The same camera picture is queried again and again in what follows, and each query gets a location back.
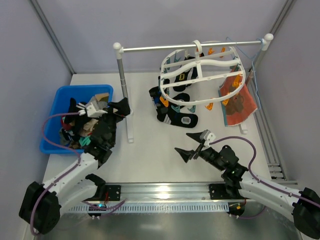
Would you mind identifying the grey striped sock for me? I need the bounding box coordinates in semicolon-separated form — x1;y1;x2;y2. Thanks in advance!
86;96;108;110

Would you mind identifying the black blue sport sock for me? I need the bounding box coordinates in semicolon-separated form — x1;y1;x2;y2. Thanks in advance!
149;86;172;125
163;110;199;128

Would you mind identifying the navy christmas sock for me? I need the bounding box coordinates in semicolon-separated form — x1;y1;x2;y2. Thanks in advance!
173;67;198;92
169;92;190;108

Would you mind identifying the white oval clip hanger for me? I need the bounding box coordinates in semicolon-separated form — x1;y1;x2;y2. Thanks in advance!
159;39;247;112

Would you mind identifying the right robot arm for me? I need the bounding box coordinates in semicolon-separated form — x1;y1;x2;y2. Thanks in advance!
175;130;320;240

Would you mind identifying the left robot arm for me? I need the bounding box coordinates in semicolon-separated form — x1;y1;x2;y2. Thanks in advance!
18;97;131;237

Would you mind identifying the pile of socks in bin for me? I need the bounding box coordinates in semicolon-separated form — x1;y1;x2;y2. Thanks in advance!
59;92;110;150

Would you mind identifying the orange bear towel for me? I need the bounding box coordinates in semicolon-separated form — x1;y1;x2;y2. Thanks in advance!
218;76;258;127

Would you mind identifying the blue plastic bin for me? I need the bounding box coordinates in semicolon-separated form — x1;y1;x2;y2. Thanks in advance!
40;84;122;157

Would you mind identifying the white drying rack stand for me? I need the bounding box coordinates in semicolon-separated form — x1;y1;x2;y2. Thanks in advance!
113;34;273;143

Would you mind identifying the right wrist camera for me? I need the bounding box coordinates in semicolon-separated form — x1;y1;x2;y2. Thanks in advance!
199;129;216;147

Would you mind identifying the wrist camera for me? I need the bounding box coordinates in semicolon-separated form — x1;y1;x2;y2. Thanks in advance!
199;129;216;147
76;102;108;118

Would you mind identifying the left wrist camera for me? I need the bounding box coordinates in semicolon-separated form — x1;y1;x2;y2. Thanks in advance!
76;102;108;118

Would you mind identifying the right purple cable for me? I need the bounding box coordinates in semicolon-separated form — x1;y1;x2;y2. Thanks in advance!
209;136;320;208

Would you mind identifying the purple cable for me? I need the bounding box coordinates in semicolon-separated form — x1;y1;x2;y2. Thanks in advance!
209;136;320;208
29;111;87;237

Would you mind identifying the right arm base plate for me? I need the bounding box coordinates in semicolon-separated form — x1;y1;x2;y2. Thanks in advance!
208;183;246;200

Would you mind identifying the aluminium rail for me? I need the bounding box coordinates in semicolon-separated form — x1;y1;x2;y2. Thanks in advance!
29;182;305;205

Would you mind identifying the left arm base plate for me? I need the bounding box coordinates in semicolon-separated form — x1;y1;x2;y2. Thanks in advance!
100;184;122;202

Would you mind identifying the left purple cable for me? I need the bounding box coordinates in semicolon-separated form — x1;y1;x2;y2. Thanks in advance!
29;111;87;237

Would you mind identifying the blue wire hanger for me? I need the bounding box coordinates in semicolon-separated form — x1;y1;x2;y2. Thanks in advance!
235;44;265;110

